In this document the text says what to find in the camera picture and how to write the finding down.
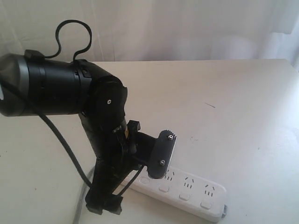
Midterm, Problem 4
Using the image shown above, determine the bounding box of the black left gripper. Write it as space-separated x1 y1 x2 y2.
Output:
79 110 140 215

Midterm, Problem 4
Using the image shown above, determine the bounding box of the white five-outlet power strip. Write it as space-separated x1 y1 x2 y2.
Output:
130 166 228 223

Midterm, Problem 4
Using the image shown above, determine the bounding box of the white backdrop curtain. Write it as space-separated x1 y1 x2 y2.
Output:
0 0 299 68

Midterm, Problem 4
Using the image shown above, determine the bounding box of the grey power cord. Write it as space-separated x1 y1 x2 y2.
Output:
71 169 94 224

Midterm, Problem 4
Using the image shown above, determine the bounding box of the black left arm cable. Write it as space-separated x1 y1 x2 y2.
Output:
0 20 143 199

